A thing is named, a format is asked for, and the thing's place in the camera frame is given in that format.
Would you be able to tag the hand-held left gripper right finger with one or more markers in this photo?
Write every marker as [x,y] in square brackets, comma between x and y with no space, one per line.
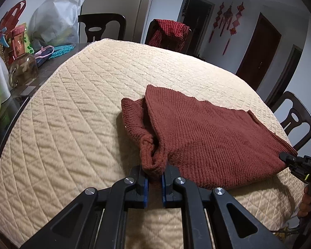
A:
[163,194]

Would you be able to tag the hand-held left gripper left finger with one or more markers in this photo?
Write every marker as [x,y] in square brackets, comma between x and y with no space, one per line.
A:
[145,194]

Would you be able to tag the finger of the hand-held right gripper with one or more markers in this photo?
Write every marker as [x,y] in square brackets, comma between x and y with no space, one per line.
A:
[292,161]

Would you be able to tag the rust brown knit sweater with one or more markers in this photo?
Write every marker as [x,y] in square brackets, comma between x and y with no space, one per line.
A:
[204,137]

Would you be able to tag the person's right hand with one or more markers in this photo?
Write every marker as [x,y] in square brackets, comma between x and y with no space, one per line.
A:
[307,206]

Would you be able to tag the dark wooden chair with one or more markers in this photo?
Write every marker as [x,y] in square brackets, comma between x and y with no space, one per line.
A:
[114,24]
[304,124]
[189,40]

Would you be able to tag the beige quilted blanket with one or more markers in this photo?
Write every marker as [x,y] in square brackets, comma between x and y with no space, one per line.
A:
[75,119]

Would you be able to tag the dark brown door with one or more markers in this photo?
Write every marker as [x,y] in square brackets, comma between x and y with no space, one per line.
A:
[260,49]

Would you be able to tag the red checked cloth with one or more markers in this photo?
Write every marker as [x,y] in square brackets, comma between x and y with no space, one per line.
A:
[168,33]

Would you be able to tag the teal woven mat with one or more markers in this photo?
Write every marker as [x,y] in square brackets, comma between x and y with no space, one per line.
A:
[62,51]

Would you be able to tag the dark open doorway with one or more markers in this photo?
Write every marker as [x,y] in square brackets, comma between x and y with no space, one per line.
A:
[197,23]

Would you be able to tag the pink and blue plastic item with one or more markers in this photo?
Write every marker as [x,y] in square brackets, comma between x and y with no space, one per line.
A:
[42,54]

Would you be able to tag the brown glass jar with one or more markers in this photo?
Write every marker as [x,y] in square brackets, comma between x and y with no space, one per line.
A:
[23,68]

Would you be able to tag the white plastic bag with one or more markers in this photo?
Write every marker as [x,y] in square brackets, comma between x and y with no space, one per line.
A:
[54,20]

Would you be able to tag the dark door with grey frame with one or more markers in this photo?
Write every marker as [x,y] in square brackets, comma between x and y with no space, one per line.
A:
[287,75]

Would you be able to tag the red knot wall decoration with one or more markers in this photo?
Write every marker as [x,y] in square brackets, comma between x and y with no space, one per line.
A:
[217,20]
[235,23]
[227,15]

